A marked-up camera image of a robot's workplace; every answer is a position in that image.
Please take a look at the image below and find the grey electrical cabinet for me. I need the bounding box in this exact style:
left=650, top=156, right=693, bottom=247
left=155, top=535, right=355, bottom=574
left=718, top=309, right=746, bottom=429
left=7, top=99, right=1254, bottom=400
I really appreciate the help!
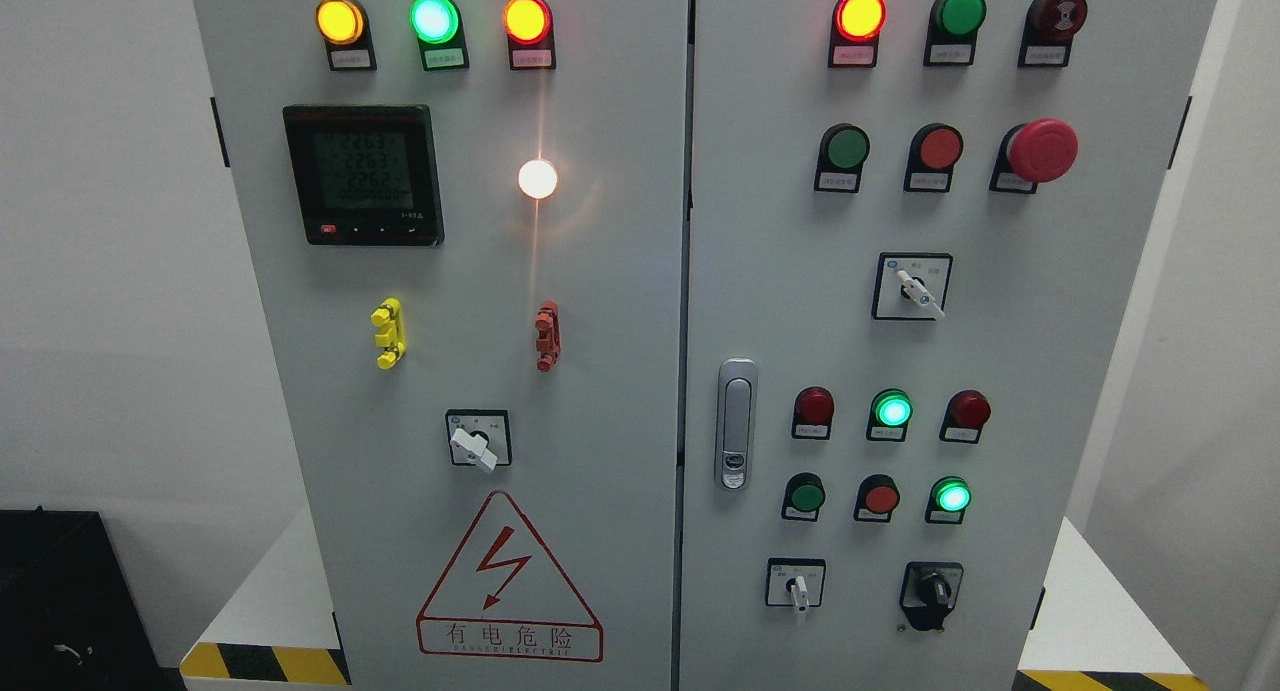
left=193, top=0, right=1217, bottom=690

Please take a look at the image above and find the red terminal connector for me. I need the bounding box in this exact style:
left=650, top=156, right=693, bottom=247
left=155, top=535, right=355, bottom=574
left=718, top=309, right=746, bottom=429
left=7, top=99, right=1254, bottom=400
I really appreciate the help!
left=532, top=299, right=561, bottom=372

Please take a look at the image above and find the green lit indicator light middle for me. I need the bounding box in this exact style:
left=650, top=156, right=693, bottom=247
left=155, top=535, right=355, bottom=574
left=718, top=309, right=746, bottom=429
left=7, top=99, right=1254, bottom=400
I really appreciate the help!
left=867, top=386, right=913, bottom=441

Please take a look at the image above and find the green push button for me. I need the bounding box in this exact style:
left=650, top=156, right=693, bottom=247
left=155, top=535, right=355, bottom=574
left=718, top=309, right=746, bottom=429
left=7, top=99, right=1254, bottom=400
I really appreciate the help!
left=813, top=123, right=870, bottom=195
left=780, top=472, right=826, bottom=522

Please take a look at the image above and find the red push button lower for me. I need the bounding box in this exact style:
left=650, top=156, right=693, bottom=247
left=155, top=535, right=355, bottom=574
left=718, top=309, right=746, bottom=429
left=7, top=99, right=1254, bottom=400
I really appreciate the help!
left=852, top=473, right=901, bottom=523

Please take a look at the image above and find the white selector switch upper right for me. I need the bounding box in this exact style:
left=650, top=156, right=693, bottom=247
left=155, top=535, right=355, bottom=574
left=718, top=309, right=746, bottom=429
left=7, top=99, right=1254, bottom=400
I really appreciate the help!
left=872, top=252, right=954, bottom=321

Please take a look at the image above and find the silver door latch handle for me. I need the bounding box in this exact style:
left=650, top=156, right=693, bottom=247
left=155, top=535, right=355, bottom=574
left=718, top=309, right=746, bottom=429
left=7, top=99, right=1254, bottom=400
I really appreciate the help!
left=714, top=358, right=758, bottom=490

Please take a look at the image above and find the white platform with hazard stripes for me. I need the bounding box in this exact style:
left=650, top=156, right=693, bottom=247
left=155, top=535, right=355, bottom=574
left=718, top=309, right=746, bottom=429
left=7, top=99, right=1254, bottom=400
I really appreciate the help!
left=180, top=508, right=1204, bottom=690

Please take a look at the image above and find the green push button lower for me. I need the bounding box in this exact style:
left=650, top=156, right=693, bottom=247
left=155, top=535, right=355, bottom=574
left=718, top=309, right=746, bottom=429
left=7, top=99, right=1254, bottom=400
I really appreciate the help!
left=780, top=472, right=826, bottom=522

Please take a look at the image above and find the white selector switch lower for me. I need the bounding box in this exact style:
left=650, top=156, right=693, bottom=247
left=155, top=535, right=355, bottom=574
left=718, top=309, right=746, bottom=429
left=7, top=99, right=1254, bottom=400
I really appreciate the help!
left=765, top=557, right=827, bottom=619

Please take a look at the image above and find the green lit button lower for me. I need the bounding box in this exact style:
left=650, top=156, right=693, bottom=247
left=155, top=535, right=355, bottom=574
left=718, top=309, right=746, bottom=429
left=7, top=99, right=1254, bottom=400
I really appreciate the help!
left=925, top=476, right=972, bottom=523

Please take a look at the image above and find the red push button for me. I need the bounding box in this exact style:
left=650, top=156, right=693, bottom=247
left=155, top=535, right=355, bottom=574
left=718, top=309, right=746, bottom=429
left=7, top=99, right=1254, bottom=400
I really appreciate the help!
left=852, top=473, right=901, bottom=523
left=902, top=123, right=964, bottom=193

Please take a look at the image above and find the white selector switch left door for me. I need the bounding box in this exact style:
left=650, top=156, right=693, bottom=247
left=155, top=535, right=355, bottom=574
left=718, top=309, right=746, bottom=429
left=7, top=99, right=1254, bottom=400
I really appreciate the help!
left=445, top=409, right=512, bottom=473

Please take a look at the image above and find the yellow indicator light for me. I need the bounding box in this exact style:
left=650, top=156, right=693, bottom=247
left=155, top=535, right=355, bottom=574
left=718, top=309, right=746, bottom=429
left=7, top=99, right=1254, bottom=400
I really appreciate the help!
left=315, top=0, right=378, bottom=72

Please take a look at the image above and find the black digital power meter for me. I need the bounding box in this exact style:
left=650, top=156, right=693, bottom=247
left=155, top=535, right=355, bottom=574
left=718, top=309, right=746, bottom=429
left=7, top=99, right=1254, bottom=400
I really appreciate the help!
left=283, top=104, right=445, bottom=246

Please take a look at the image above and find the green lit indicator light top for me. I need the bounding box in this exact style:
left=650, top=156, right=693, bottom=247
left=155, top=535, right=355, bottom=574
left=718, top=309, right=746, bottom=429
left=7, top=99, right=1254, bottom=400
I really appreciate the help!
left=410, top=0, right=470, bottom=72

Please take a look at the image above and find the white lit indicator light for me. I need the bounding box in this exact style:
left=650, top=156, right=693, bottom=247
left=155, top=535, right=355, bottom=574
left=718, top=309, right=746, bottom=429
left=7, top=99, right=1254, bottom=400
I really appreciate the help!
left=517, top=157, right=559, bottom=200

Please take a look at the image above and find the dark red indicator light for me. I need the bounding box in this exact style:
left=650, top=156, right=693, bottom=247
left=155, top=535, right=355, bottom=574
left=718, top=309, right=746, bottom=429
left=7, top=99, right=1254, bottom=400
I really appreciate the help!
left=940, top=389, right=992, bottom=444
left=791, top=386, right=835, bottom=440

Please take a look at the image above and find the dark red indicator light left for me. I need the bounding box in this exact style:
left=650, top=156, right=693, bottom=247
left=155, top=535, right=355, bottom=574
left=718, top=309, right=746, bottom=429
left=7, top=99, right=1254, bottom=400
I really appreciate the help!
left=791, top=386, right=835, bottom=440

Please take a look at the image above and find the red emergency stop button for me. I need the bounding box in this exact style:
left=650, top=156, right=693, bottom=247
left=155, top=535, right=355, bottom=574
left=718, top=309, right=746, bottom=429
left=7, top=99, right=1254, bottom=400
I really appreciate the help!
left=989, top=116, right=1079, bottom=195

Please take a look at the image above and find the black rotary knob switch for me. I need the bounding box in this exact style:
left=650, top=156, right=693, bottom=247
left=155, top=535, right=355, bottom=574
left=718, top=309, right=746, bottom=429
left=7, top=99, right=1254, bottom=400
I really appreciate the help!
left=899, top=562, right=964, bottom=632

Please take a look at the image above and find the red lit indicator light right door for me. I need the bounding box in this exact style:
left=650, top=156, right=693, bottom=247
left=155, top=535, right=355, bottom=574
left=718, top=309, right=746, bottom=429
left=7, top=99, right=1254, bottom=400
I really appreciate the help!
left=827, top=0, right=887, bottom=68

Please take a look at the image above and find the red black buzzer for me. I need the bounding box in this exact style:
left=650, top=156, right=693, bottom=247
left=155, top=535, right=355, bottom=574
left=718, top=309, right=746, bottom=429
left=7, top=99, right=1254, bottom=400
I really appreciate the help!
left=1018, top=0, right=1088, bottom=68

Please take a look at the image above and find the white selector switch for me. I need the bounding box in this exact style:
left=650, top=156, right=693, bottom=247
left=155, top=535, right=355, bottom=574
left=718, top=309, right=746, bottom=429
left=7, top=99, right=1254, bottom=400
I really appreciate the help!
left=765, top=557, right=827, bottom=619
left=872, top=252, right=954, bottom=321

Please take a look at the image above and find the green unlit indicator light top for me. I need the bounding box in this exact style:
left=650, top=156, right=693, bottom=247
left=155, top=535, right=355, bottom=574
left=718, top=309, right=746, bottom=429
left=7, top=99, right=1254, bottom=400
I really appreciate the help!
left=923, top=0, right=987, bottom=67

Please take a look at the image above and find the green push button upper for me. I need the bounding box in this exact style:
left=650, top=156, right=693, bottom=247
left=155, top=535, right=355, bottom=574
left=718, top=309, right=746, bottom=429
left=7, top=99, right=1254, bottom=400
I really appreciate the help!
left=813, top=123, right=870, bottom=195

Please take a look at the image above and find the yellow terminal connector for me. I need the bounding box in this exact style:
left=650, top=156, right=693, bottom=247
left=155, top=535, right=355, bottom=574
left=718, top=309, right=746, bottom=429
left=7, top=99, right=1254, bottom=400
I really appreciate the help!
left=370, top=296, right=407, bottom=369

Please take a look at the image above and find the dark red indicator light right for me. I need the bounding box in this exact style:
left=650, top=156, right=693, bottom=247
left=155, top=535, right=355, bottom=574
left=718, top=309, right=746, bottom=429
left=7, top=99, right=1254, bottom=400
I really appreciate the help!
left=940, top=389, right=992, bottom=444

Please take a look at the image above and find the red push button upper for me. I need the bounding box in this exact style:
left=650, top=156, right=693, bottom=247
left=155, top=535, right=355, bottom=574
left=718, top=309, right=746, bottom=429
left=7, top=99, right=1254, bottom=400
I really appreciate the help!
left=902, top=123, right=964, bottom=193

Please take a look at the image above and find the red electrical danger sticker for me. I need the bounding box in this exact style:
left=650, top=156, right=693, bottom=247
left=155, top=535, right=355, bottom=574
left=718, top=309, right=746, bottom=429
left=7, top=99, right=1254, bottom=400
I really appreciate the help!
left=417, top=490, right=605, bottom=663

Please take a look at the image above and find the red-orange indicator light left door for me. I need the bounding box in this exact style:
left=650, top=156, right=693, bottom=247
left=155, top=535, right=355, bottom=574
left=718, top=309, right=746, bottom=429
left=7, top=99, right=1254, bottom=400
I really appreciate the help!
left=503, top=0, right=557, bottom=70

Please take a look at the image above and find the green lit indicator light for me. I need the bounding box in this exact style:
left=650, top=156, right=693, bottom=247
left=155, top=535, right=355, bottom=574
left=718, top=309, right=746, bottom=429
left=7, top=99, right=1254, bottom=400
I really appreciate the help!
left=410, top=0, right=470, bottom=72
left=867, top=386, right=913, bottom=441

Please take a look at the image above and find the black box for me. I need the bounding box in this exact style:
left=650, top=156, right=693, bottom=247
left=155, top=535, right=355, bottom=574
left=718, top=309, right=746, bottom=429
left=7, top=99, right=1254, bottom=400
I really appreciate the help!
left=1, top=507, right=163, bottom=690

